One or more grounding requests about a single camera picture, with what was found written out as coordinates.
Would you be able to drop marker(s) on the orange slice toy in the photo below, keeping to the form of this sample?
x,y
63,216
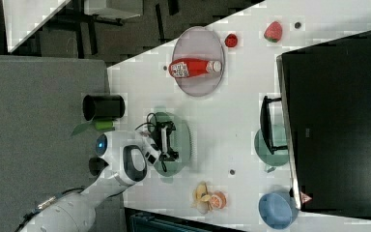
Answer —
x,y
218,200

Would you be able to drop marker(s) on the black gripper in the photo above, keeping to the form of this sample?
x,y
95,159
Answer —
x,y
161,135

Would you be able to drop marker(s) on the grey round plate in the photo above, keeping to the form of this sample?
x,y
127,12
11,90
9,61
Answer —
x,y
200,43

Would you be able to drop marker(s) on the blue bowl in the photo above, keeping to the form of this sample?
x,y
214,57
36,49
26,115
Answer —
x,y
277,210

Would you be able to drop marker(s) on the small dark red strawberry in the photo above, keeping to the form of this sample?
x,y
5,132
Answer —
x,y
231,40

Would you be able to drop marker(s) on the peeled banana toy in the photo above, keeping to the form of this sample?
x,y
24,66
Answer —
x,y
201,198

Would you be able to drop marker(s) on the large pink strawberry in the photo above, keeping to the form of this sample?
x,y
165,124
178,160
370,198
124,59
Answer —
x,y
274,32

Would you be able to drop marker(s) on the grey side table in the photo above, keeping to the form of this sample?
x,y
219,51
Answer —
x,y
40,104

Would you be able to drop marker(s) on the red ketchup bottle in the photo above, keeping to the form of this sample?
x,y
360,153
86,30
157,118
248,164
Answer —
x,y
191,67

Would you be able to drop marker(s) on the black cylinder cup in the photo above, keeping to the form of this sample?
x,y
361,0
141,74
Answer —
x,y
103,107

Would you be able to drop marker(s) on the green mug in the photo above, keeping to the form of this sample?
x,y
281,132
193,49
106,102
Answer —
x,y
277,158

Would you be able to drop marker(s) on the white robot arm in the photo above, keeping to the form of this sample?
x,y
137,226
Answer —
x,y
128,155

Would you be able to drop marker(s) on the black toaster oven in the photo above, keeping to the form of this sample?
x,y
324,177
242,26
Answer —
x,y
325,93

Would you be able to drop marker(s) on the small black cylinder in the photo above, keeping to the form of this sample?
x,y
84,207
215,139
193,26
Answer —
x,y
96,165

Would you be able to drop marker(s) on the dark blue crate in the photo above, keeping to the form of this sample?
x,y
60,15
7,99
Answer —
x,y
148,222

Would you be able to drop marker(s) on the green plastic strainer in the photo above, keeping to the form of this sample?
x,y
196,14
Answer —
x,y
179,141

